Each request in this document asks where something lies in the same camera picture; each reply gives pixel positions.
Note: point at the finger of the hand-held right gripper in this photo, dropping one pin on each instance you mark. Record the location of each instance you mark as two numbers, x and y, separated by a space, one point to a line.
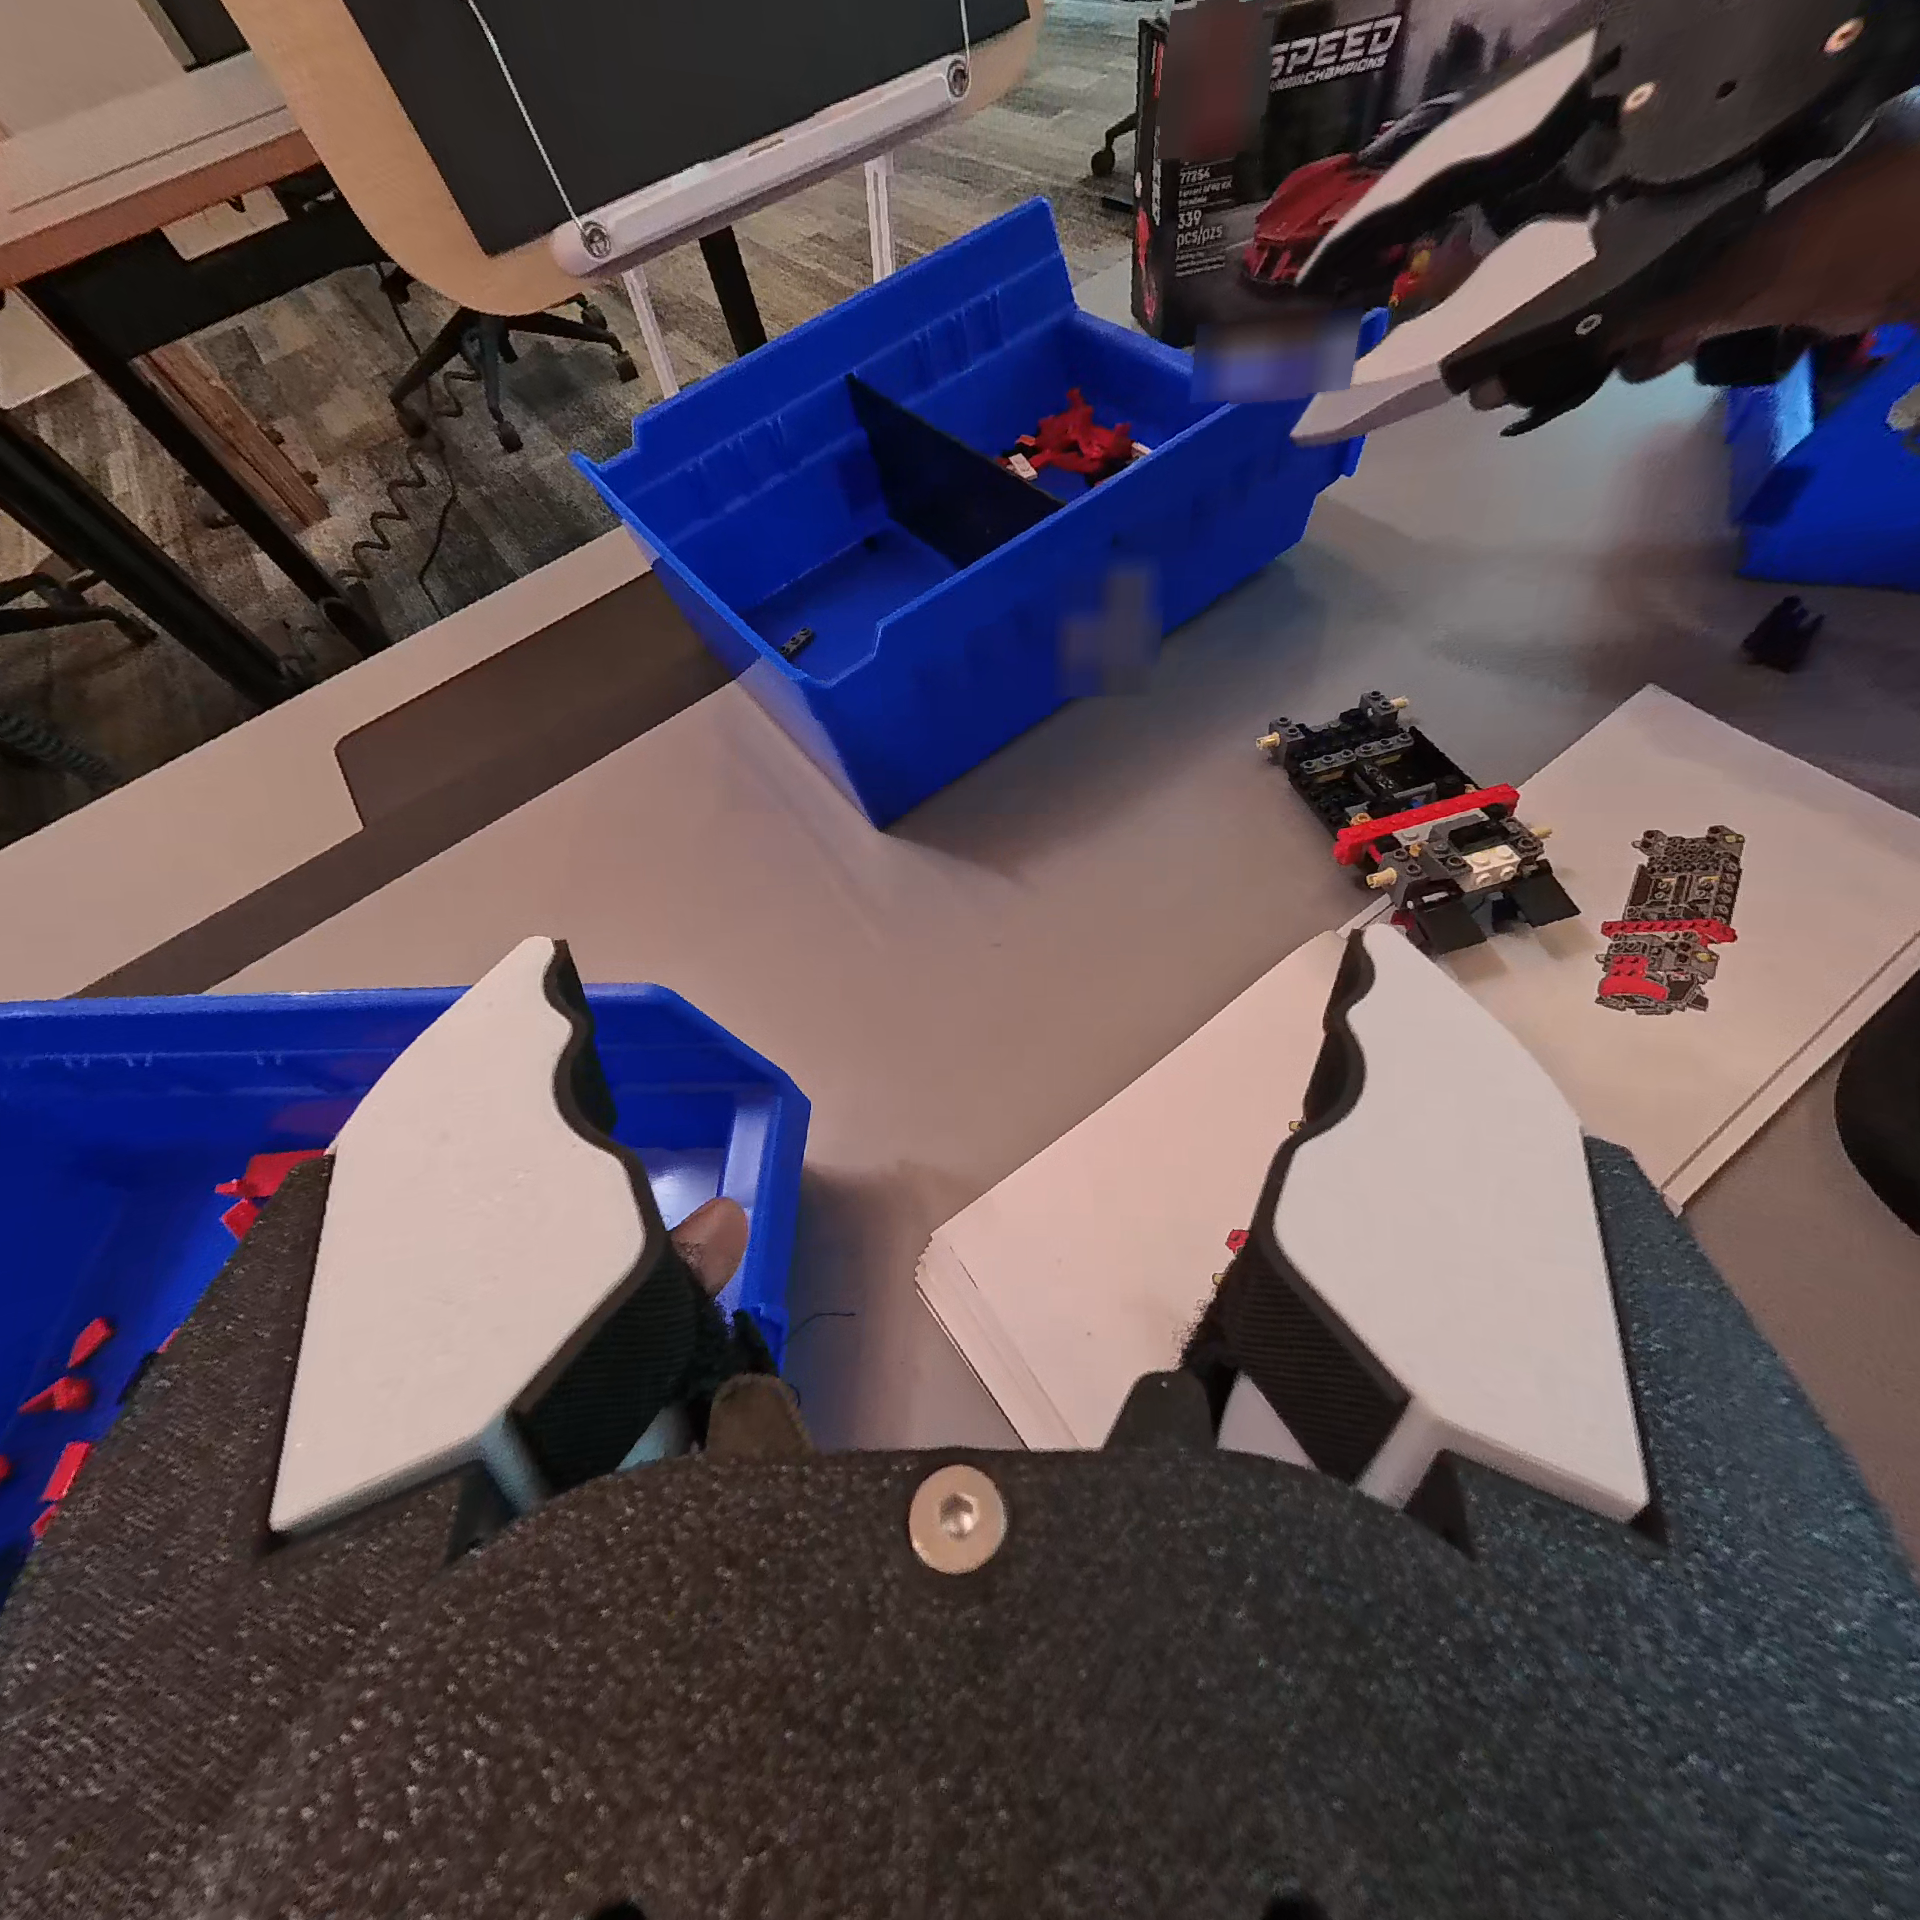
1440 324
1454 135

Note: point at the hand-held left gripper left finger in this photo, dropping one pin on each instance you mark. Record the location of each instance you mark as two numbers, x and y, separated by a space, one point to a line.
452 1230

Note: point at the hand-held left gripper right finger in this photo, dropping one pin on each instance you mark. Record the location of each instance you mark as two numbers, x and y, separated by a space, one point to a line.
1471 1230

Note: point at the lego car chassis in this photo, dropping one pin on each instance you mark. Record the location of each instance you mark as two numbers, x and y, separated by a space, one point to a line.
1389 780

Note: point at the black lego set box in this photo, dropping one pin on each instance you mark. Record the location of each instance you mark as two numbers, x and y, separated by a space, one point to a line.
1319 212

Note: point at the red lego part cluster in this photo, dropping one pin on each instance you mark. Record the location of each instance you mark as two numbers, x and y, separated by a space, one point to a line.
1073 435

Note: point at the pile of red lego bricks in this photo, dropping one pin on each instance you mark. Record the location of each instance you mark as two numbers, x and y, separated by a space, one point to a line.
72 1468

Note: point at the person's left hand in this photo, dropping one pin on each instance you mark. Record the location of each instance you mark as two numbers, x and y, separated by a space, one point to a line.
713 1245

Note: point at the blue bin holding red bricks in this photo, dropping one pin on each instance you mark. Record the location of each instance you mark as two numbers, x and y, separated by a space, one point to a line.
90 1079

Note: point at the white instruction booklet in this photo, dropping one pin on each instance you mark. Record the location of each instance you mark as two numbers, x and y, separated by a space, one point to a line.
1080 1261

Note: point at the blue bin with label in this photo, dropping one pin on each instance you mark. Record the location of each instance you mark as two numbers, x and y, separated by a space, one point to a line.
1822 511

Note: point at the black bin divider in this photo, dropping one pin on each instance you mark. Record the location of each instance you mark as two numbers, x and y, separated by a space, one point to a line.
945 481

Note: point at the blue bin with black divider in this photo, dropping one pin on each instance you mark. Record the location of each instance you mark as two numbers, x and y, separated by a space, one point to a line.
974 706

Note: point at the black board on wooden stand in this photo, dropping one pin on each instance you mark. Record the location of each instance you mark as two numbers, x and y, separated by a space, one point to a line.
676 91

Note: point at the black office chair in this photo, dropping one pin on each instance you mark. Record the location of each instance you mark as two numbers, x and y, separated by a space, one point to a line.
494 340

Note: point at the wooden office desk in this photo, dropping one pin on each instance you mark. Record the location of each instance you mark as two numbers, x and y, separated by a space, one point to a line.
90 225

